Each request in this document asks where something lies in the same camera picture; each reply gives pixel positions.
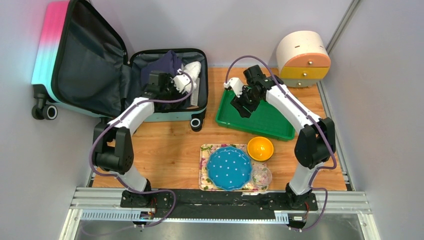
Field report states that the small clear glass bowl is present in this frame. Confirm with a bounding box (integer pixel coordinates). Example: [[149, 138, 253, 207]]
[[251, 165, 272, 188]]

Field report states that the floral rectangular tray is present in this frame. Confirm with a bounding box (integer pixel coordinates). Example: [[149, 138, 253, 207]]
[[198, 143, 270, 192]]

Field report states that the pink and teal kids suitcase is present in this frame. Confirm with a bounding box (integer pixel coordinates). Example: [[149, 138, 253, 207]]
[[31, 0, 209, 131]]

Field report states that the white folded garment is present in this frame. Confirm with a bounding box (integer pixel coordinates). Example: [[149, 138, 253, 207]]
[[182, 61, 202, 90]]

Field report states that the round pastel mini drawer cabinet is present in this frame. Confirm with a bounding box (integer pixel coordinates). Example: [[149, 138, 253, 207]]
[[275, 30, 332, 88]]

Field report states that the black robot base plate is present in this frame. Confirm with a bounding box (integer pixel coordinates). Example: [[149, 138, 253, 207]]
[[119, 189, 319, 221]]

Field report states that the aluminium frame rail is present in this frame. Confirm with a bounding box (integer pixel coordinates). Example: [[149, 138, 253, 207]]
[[61, 187, 380, 240]]

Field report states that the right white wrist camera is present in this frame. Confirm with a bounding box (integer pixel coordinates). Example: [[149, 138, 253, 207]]
[[223, 77, 245, 98]]

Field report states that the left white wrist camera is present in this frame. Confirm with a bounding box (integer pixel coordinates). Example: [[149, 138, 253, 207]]
[[172, 68, 196, 93]]

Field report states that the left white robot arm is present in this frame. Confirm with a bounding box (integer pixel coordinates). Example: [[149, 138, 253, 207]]
[[88, 71, 189, 208]]

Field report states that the blue polka dot plate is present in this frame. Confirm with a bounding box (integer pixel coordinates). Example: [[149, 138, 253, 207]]
[[206, 146, 253, 191]]

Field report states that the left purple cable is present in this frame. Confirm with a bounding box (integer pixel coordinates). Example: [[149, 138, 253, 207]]
[[88, 69, 195, 229]]

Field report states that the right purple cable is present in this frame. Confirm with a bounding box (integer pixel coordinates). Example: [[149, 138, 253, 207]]
[[225, 55, 338, 232]]

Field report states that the navy blue garment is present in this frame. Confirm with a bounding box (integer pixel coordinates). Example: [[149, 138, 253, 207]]
[[140, 50, 183, 87]]

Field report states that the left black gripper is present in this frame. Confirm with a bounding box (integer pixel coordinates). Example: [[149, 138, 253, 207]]
[[160, 73, 189, 109]]

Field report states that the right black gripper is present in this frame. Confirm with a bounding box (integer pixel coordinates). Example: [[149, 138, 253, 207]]
[[230, 84, 262, 119]]

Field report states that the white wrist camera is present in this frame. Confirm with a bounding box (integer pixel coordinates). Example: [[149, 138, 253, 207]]
[[223, 77, 245, 98], [172, 68, 196, 93]]

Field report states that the green plastic tray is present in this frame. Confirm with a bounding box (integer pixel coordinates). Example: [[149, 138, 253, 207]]
[[215, 90, 295, 141]]

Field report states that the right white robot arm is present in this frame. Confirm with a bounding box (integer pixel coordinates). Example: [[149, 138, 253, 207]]
[[223, 65, 336, 210]]

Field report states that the orange bowl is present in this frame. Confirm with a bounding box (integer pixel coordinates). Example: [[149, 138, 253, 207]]
[[246, 136, 274, 163]]

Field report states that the purple cable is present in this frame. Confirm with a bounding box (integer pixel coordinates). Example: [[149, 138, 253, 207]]
[[225, 55, 338, 232], [88, 69, 195, 229]]

